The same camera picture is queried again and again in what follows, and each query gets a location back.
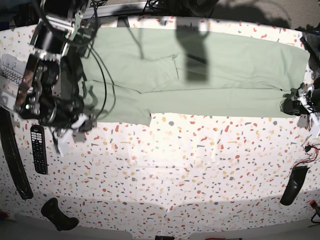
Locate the red clamp tool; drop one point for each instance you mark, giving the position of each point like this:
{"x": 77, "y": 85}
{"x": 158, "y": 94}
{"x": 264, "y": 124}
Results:
{"x": 315, "y": 206}

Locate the black curved shell right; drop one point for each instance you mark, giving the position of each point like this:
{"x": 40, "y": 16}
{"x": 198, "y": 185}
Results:
{"x": 295, "y": 183}

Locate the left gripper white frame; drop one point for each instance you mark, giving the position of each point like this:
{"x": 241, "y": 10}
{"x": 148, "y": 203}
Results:
{"x": 305, "y": 100}

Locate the light green T-shirt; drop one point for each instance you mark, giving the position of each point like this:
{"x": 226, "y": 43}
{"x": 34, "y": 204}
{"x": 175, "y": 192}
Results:
{"x": 133, "y": 73}

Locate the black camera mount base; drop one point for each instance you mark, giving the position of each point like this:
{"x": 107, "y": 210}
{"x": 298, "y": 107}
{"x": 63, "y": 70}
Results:
{"x": 123, "y": 22}

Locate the black TV remote control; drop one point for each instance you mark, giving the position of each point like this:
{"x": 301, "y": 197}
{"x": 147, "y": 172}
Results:
{"x": 38, "y": 144}

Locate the long black curved strip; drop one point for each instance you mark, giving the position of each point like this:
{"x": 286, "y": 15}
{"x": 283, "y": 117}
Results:
{"x": 12, "y": 156}

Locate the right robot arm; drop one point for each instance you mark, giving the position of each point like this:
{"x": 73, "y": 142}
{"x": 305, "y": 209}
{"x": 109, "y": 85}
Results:
{"x": 49, "y": 92}

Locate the clear plastic screw box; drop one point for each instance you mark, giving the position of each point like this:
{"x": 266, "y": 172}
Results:
{"x": 11, "y": 75}

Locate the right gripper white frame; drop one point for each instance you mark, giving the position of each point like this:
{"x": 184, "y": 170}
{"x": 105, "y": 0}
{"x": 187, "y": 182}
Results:
{"x": 61, "y": 136}

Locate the black curved handle piece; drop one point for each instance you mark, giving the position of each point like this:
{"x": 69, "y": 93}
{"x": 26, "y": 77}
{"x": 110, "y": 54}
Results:
{"x": 51, "y": 211}

